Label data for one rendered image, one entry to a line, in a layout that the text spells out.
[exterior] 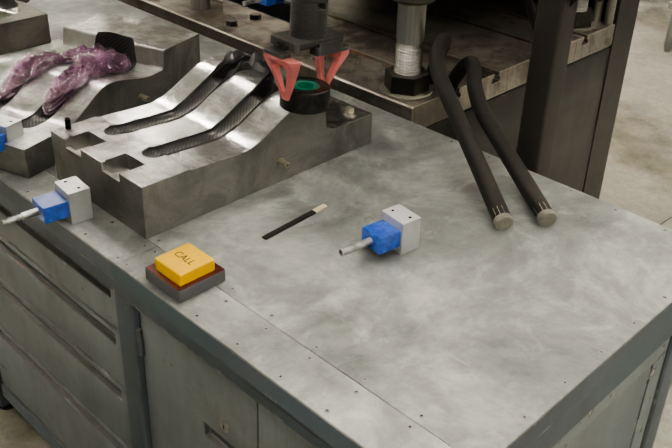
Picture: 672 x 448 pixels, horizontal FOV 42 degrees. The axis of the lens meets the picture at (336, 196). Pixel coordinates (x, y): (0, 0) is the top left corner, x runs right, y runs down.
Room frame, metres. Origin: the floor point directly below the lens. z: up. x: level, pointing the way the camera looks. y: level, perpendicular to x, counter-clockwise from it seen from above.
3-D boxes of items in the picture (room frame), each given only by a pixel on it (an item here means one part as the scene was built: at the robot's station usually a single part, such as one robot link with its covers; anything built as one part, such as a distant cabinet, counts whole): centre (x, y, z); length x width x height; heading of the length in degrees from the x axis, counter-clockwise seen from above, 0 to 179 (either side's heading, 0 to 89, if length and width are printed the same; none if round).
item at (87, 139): (1.26, 0.41, 0.87); 0.05 x 0.05 x 0.04; 46
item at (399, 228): (1.09, -0.06, 0.83); 0.13 x 0.05 x 0.05; 129
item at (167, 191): (1.38, 0.20, 0.87); 0.50 x 0.26 x 0.14; 136
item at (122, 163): (1.19, 0.33, 0.87); 0.05 x 0.05 x 0.04; 46
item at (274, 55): (1.28, 0.07, 1.02); 0.07 x 0.07 x 0.09; 45
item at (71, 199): (1.15, 0.44, 0.83); 0.13 x 0.05 x 0.05; 131
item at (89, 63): (1.56, 0.52, 0.90); 0.26 x 0.18 x 0.08; 153
